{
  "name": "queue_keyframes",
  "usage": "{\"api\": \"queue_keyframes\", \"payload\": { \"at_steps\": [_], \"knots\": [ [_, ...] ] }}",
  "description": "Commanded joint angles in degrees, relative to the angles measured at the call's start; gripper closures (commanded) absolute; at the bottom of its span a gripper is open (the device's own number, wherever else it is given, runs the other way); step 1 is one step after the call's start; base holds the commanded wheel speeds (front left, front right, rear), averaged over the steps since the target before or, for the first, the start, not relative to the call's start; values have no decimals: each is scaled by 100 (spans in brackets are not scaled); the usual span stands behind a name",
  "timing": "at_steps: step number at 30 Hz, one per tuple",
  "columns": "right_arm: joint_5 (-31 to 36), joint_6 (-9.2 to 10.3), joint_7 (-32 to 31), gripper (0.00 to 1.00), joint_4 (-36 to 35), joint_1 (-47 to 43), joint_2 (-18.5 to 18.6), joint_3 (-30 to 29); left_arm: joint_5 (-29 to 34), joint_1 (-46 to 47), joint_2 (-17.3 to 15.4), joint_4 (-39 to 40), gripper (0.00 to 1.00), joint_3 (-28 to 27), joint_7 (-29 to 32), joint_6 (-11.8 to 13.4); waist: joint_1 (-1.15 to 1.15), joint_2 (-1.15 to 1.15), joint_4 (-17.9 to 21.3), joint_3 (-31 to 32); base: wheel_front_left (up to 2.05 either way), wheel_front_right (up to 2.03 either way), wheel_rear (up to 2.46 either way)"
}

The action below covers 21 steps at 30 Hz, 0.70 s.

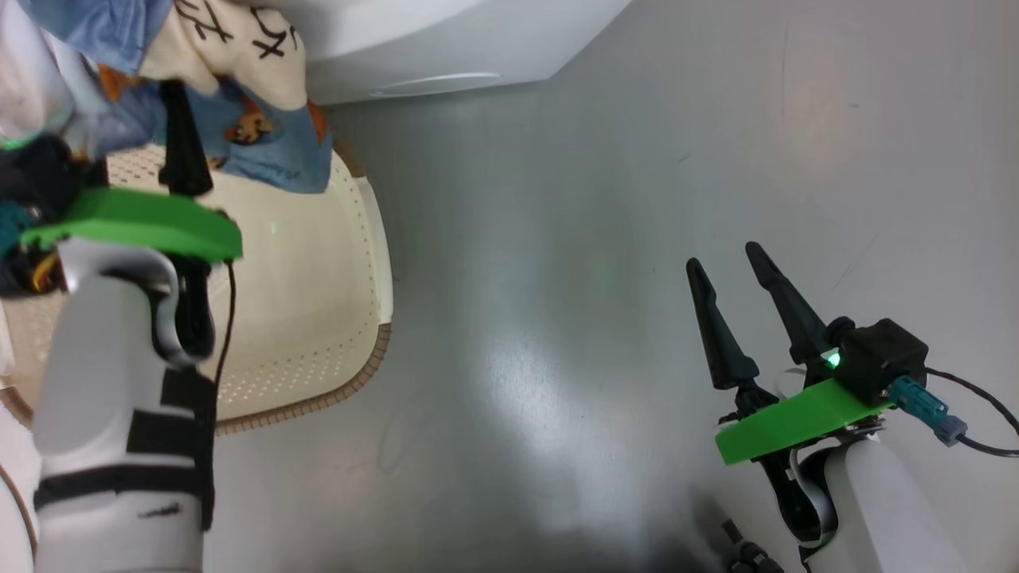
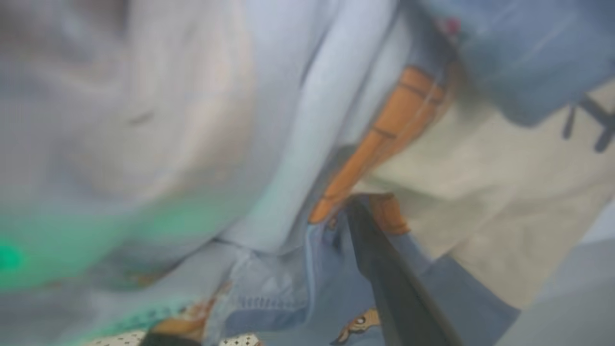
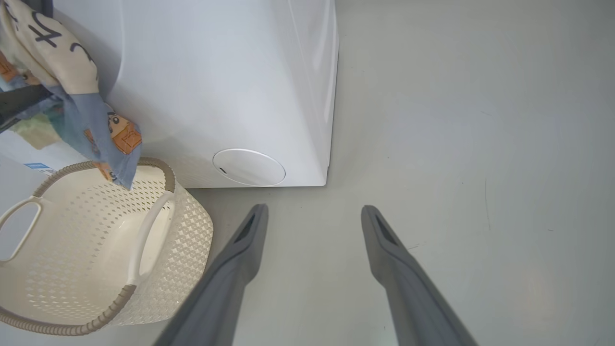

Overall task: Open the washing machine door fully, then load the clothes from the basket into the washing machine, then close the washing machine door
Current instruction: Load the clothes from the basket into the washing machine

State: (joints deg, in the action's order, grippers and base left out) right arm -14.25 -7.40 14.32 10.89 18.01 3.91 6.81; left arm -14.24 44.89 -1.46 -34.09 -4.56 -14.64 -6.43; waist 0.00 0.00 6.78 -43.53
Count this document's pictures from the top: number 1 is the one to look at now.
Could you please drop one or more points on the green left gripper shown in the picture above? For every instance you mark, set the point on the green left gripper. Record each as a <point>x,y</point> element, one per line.
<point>143,223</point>

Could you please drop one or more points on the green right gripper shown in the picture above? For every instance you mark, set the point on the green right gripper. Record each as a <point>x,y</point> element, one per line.
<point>780,422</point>

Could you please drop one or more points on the blue and cream cartoon garment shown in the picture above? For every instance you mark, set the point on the blue and cream cartoon garment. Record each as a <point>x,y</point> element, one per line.
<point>239,48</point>

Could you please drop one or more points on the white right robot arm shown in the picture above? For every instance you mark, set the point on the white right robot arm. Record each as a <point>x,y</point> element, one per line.
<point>892,509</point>

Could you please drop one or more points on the white front-load washing machine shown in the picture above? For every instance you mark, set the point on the white front-load washing machine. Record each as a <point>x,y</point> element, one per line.
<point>398,40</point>

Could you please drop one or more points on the cream perforated laundry basket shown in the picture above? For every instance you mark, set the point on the cream perforated laundry basket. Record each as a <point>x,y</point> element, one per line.
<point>302,278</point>

